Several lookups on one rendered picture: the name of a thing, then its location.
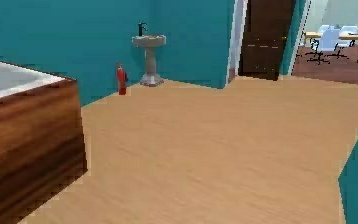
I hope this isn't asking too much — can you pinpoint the red fire extinguisher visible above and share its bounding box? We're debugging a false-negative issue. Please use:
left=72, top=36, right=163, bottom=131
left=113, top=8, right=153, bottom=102
left=115, top=61, right=129, bottom=96

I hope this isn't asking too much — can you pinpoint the black sink tap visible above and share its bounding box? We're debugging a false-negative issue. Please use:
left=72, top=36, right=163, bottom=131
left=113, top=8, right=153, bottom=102
left=137, top=21, right=148, bottom=37

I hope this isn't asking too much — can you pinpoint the dark brown room door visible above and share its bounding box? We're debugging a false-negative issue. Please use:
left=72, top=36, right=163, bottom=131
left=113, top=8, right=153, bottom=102
left=237, top=0, right=297, bottom=82

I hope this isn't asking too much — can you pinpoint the wood panelled white bathtub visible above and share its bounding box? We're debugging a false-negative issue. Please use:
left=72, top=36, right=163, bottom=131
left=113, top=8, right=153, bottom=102
left=0, top=59, right=89, bottom=224

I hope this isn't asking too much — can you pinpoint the white chair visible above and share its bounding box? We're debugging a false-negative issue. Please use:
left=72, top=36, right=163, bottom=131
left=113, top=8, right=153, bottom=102
left=316, top=24, right=341, bottom=52

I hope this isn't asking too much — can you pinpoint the light wooden table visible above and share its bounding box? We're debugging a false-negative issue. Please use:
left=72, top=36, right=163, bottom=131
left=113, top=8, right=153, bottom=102
left=304, top=30, right=358, bottom=66

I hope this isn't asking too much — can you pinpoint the grey pedestal sink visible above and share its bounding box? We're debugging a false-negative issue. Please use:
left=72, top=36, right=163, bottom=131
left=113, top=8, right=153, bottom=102
left=131, top=34, right=167, bottom=88

